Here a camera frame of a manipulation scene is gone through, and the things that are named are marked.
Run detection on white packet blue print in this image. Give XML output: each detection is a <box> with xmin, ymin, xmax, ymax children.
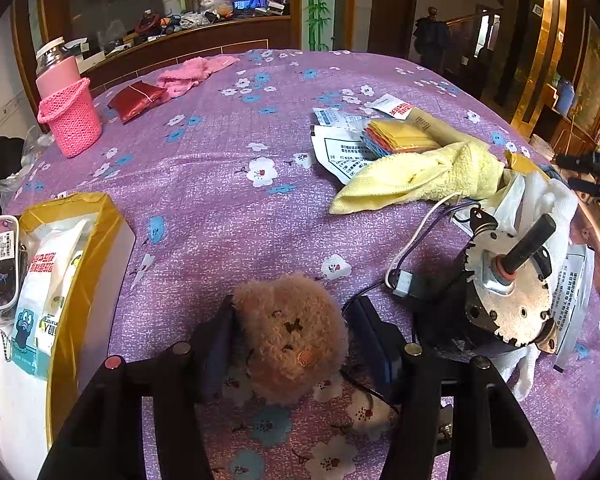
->
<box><xmin>312</xmin><ymin>107</ymin><xmax>368</xmax><ymax>131</ymax></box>

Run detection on counter clutter pile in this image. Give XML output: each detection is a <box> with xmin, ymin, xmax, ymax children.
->
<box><xmin>102</xmin><ymin>0</ymin><xmax>288</xmax><ymax>53</ymax></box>

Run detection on white cloth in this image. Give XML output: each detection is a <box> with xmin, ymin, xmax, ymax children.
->
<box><xmin>452</xmin><ymin>172</ymin><xmax>581</xmax><ymax>401</ymax></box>

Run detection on purple floral tablecloth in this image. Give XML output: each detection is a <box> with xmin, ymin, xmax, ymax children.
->
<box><xmin>2</xmin><ymin>49</ymin><xmax>600</xmax><ymax>480</ymax></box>

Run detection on clear plastic bag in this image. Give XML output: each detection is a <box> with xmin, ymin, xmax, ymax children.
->
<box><xmin>0</xmin><ymin>127</ymin><xmax>48</xmax><ymax>201</ymax></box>

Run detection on white teal wipes packet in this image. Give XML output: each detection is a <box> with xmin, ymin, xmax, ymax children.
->
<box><xmin>10</xmin><ymin>217</ymin><xmax>91</xmax><ymax>381</ymax></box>

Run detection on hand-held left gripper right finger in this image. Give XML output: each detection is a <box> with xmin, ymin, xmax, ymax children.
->
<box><xmin>345</xmin><ymin>296</ymin><xmax>558</xmax><ymax>480</ymax></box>

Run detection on dark red pouch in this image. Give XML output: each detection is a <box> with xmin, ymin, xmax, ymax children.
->
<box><xmin>107</xmin><ymin>80</ymin><xmax>173</xmax><ymax>123</ymax></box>

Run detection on long white printed packet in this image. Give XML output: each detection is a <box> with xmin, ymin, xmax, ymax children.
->
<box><xmin>550</xmin><ymin>245</ymin><xmax>596</xmax><ymax>376</ymax></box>

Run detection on colourful cloth stack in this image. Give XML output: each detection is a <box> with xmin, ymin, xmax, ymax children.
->
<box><xmin>362</xmin><ymin>119</ymin><xmax>441</xmax><ymax>157</ymax></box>

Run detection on bamboo painting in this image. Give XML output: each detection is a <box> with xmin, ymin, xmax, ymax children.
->
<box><xmin>301</xmin><ymin>0</ymin><xmax>335</xmax><ymax>52</ymax></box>

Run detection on blue water jug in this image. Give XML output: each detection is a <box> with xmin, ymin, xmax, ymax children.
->
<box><xmin>555</xmin><ymin>77</ymin><xmax>577</xmax><ymax>116</ymax></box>

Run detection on white packet black print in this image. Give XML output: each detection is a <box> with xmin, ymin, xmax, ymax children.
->
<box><xmin>311</xmin><ymin>125</ymin><xmax>381</xmax><ymax>186</ymax></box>

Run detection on brown wooden door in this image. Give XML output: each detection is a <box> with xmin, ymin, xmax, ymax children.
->
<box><xmin>367</xmin><ymin>0</ymin><xmax>421</xmax><ymax>59</ymax></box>

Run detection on pink towel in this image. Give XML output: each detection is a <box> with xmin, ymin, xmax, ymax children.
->
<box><xmin>156</xmin><ymin>55</ymin><xmax>241</xmax><ymax>101</ymax></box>

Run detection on yellow taped white box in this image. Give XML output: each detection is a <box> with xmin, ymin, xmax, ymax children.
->
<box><xmin>0</xmin><ymin>192</ymin><xmax>136</xmax><ymax>471</ymax></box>

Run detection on dark jacket on rack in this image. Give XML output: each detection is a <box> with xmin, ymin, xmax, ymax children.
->
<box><xmin>412</xmin><ymin>7</ymin><xmax>452</xmax><ymax>68</ymax></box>

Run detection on pink knitted basket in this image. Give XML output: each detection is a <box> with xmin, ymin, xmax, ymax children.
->
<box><xmin>37</xmin><ymin>77</ymin><xmax>103</xmax><ymax>158</ymax></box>

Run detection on wooden cabinet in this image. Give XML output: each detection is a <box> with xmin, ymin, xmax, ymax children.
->
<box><xmin>530</xmin><ymin>102</ymin><xmax>600</xmax><ymax>161</ymax></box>

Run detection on white packet tan contents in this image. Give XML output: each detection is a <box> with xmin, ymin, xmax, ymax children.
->
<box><xmin>365</xmin><ymin>94</ymin><xmax>463</xmax><ymax>147</ymax></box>

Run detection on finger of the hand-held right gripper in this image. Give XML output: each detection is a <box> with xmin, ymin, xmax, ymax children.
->
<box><xmin>567</xmin><ymin>176</ymin><xmax>600</xmax><ymax>202</ymax></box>

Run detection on pink bottle clear lid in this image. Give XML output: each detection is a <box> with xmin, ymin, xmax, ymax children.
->
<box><xmin>34</xmin><ymin>37</ymin><xmax>83</xmax><ymax>103</ymax></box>

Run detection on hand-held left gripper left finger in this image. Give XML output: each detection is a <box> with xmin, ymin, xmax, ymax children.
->
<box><xmin>37</xmin><ymin>294</ymin><xmax>241</xmax><ymax>480</ymax></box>

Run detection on wooden counter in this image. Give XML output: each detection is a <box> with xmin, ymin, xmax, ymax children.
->
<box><xmin>77</xmin><ymin>14</ymin><xmax>293</xmax><ymax>92</ymax></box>

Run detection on brown teddy bear plush head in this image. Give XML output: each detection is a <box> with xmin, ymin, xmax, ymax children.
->
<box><xmin>232</xmin><ymin>272</ymin><xmax>351</xmax><ymax>406</ymax></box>

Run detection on yellow towel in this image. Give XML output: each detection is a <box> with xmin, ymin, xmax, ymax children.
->
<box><xmin>329</xmin><ymin>141</ymin><xmax>506</xmax><ymax>215</ymax></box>

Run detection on black bag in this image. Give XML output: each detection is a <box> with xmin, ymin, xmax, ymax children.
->
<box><xmin>0</xmin><ymin>135</ymin><xmax>26</xmax><ymax>221</ymax></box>

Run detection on framed painting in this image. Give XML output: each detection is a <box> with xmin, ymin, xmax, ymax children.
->
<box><xmin>572</xmin><ymin>17</ymin><xmax>600</xmax><ymax>136</ymax></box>

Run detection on yellow taped packet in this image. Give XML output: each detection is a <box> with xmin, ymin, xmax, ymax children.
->
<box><xmin>502</xmin><ymin>150</ymin><xmax>551</xmax><ymax>181</ymax></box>

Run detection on motor wires with grey capacitor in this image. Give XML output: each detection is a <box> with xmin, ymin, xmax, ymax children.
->
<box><xmin>347</xmin><ymin>195</ymin><xmax>481</xmax><ymax>311</ymax></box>

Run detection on electric motor with shaft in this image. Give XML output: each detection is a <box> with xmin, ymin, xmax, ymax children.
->
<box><xmin>411</xmin><ymin>207</ymin><xmax>560</xmax><ymax>361</ymax></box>

